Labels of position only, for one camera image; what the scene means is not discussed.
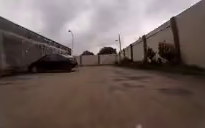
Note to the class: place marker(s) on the dark tree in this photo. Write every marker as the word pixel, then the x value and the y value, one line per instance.
pixel 107 50
pixel 87 53

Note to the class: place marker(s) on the street lamp pole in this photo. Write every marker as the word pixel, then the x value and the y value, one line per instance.
pixel 119 43
pixel 72 41

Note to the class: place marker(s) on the brown dirt road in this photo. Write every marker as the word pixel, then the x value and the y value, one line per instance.
pixel 100 100

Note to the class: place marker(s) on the black car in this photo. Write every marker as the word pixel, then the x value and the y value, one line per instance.
pixel 53 63

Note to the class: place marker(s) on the grey building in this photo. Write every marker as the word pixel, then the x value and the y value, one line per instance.
pixel 13 50

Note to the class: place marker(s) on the bush by wall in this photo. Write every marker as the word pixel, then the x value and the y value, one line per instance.
pixel 150 55
pixel 166 51

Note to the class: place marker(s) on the white panel wall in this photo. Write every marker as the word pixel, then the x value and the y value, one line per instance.
pixel 190 40

